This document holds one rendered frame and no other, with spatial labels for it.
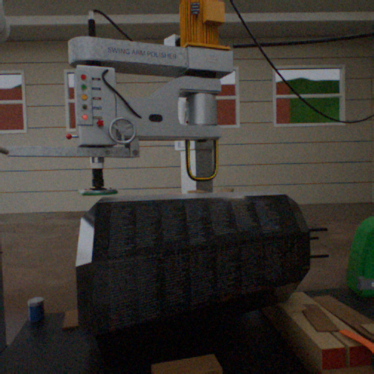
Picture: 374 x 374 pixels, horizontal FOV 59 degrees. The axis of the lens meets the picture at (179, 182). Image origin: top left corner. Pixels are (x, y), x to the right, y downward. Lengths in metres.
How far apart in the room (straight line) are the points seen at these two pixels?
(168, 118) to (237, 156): 6.17
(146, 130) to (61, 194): 6.52
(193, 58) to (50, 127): 6.61
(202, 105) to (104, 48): 0.64
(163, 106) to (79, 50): 0.53
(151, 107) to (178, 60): 0.32
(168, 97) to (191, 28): 0.46
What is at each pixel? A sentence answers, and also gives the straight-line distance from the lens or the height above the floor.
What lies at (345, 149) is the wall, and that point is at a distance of 8.98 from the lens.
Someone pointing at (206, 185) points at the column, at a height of 0.86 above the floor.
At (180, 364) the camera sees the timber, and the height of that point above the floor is 0.14.
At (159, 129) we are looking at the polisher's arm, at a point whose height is 1.24.
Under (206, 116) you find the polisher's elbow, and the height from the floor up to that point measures 1.33.
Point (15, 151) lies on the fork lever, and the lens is 1.86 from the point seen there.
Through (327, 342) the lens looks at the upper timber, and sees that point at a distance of 1.83.
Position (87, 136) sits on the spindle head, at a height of 1.19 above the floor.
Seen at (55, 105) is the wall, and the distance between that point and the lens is 8.43.
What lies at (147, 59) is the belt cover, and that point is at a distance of 1.98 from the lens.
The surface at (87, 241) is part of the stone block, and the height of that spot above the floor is 0.67.
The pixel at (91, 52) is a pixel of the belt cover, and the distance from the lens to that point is 1.92.
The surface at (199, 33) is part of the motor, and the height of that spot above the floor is 1.82.
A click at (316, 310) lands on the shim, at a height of 0.21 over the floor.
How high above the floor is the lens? 1.03
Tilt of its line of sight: 3 degrees down
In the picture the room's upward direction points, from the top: 2 degrees counter-clockwise
